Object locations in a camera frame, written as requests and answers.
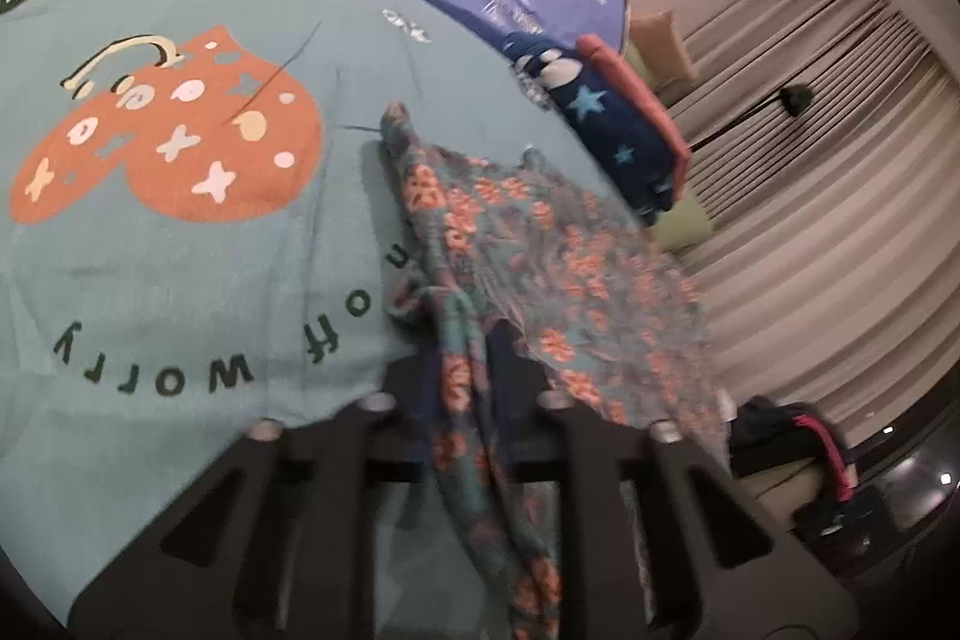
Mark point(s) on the floral teal orange garment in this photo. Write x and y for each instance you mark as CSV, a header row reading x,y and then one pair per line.
x,y
613,321

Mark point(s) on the striped grey curtain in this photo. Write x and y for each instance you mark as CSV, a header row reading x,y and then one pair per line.
x,y
832,274

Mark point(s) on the folded pink garment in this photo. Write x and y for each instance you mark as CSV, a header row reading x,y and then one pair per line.
x,y
618,74

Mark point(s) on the navy star fleece garment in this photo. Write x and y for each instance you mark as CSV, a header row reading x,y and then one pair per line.
x,y
621,139

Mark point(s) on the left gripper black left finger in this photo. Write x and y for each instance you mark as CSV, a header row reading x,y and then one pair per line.
x,y
277,537

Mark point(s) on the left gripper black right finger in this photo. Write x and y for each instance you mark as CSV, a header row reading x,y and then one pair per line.
x,y
656,539

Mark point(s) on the green pillow right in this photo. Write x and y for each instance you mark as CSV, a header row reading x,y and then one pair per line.
x,y
687,223

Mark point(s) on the black floor lamp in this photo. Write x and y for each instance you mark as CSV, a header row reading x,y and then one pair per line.
x,y
793,99

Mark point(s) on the teal printed bed cover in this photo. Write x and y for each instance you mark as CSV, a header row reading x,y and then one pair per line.
x,y
202,237

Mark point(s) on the tan pillow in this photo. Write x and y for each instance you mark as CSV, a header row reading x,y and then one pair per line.
x,y
660,45

